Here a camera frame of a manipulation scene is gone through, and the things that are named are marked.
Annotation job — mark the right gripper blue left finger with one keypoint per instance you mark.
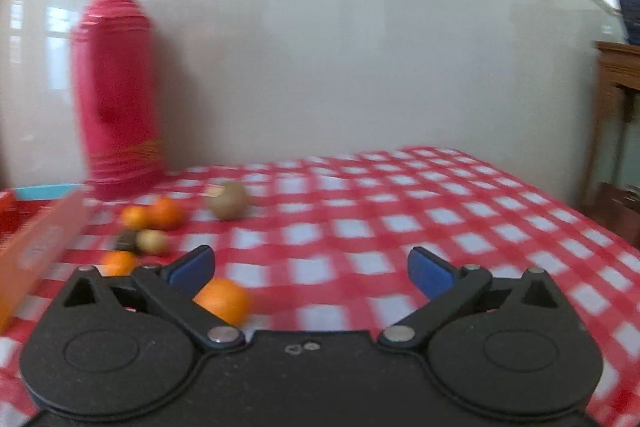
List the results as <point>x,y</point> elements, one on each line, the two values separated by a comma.
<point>168,292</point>

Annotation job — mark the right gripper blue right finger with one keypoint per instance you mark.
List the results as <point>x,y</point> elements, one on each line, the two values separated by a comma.
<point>451,292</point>

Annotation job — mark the dark brown passion fruit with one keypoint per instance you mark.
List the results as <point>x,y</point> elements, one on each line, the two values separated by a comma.
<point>127,241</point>

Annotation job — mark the small yellow-green round fruit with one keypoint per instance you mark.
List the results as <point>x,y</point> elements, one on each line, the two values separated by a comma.
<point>152,242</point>

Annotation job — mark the large orange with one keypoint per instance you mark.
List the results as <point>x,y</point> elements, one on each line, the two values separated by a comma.
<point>226,299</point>

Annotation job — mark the small mandarin near box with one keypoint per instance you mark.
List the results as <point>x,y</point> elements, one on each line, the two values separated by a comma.
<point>118,263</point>

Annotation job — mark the mandarin orange near thermos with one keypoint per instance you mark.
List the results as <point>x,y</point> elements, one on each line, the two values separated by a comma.
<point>165,214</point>

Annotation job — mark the small mandarin orange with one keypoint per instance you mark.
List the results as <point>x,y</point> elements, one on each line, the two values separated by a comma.
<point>135,217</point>

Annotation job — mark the brown kiwi with sticker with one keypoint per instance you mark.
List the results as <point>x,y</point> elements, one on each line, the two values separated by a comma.
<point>227,201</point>

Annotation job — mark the red white checkered tablecloth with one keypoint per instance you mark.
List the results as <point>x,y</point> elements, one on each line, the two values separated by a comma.
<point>325,241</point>

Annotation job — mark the colourful cardboard box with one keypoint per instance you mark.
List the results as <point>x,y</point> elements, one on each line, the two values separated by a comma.
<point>37,224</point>

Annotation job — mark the carved wooden cabinet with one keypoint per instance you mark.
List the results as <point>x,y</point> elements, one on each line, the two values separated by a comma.
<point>609,193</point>

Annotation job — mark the red thermos flask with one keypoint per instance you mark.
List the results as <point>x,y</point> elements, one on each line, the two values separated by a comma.
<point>111,56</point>

